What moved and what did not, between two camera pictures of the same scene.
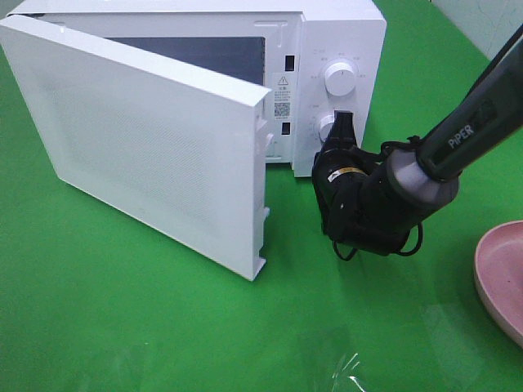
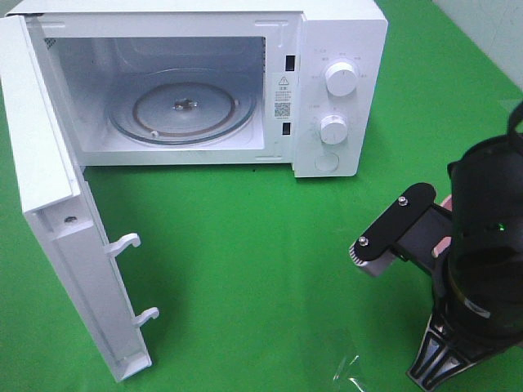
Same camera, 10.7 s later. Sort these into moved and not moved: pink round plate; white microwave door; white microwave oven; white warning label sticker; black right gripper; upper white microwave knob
Moved: white microwave door; pink round plate; black right gripper
Not moved: white warning label sticker; white microwave oven; upper white microwave knob
